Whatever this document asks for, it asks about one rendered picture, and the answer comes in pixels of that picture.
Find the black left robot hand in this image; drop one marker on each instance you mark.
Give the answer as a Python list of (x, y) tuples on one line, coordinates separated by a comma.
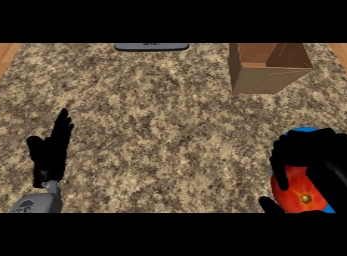
[(52, 153)]

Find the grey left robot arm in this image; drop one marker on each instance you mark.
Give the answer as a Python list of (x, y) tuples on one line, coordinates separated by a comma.
[(38, 202)]

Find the open cardboard box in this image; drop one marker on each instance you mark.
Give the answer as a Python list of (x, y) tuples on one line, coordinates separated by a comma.
[(267, 68)]

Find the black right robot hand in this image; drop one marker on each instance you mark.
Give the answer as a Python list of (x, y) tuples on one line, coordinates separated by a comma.
[(323, 150)]

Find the dark grey appliance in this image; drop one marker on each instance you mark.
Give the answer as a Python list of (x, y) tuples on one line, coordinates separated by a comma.
[(150, 46)]

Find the red tomato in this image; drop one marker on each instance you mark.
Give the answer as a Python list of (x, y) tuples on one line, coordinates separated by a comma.
[(300, 191)]

